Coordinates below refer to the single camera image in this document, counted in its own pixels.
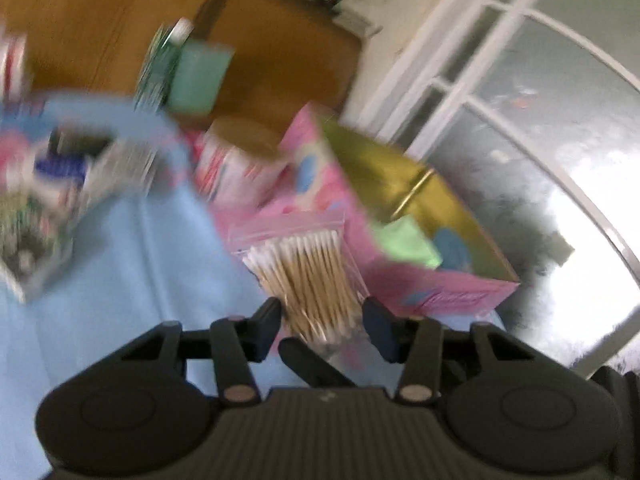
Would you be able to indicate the light blue table cloth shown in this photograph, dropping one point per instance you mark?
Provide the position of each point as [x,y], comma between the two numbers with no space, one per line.
[140,270]

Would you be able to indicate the pink striped packet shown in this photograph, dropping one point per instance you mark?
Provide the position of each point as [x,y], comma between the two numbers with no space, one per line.
[235,165]

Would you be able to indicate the teal box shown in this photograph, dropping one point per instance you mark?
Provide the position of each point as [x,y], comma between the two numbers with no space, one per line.
[199,77]

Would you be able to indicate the light green cloth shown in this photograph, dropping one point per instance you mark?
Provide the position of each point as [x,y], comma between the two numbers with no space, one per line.
[407,241]

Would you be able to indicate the light blue soft pad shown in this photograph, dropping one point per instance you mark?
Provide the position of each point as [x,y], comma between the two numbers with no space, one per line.
[452,250]

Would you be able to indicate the pink box with gold inside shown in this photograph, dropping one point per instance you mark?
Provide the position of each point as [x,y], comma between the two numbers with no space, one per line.
[370,180]

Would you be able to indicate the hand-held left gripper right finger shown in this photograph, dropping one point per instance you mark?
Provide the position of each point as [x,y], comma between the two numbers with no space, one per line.
[381,332]

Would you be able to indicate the white window frame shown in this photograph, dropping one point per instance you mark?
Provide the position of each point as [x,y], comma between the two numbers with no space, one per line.
[480,75]

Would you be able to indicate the bag of cotton swabs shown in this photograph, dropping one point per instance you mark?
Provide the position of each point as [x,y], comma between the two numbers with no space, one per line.
[307,275]

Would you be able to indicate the red and white packet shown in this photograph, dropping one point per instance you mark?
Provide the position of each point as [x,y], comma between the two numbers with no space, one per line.
[12,67]

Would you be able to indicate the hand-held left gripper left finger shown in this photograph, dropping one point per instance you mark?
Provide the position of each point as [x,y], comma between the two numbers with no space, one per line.
[266,331]

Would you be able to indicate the patterned storage basket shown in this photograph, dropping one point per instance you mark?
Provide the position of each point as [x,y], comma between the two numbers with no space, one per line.
[55,195]

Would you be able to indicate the brown wooden table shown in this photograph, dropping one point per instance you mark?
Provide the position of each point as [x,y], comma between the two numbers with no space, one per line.
[290,55]

